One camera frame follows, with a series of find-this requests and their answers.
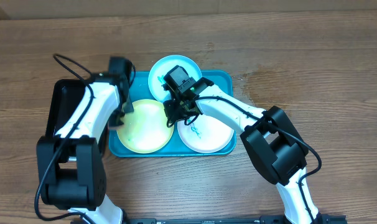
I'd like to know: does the yellow plate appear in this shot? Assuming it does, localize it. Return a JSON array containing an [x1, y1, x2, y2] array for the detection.
[[116, 99, 174, 154]]

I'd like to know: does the white plate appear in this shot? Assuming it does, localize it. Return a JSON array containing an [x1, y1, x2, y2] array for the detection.
[[177, 115, 235, 153]]

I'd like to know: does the green and pink sponge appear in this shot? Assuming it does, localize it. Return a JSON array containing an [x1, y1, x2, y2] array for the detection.
[[108, 124, 123, 130]]

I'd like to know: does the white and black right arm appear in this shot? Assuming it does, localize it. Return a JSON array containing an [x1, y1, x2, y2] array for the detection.
[[163, 65, 319, 223]]

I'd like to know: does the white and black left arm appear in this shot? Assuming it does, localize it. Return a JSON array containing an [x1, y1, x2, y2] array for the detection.
[[34, 57, 136, 223]]

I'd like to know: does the blue plastic tray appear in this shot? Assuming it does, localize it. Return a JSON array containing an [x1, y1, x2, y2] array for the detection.
[[108, 70, 233, 158]]

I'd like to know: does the black rectangular tray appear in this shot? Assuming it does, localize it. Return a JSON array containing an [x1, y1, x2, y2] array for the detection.
[[44, 78, 110, 156]]

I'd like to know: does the light blue plate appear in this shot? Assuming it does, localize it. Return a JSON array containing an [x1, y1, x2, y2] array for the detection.
[[148, 55, 202, 103]]

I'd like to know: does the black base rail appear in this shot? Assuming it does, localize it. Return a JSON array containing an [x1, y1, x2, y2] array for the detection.
[[70, 214, 348, 224]]

